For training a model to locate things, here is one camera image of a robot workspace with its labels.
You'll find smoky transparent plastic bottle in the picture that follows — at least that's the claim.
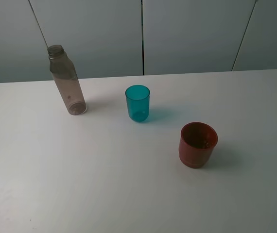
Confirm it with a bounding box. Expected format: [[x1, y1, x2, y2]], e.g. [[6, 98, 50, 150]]
[[47, 45, 87, 116]]

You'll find teal translucent plastic cup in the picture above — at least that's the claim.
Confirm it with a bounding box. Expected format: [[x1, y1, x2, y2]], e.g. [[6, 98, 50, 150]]
[[125, 85, 150, 122]]

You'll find red plastic cup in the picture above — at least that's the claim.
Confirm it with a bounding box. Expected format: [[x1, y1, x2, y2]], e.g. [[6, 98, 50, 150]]
[[178, 122, 218, 168]]

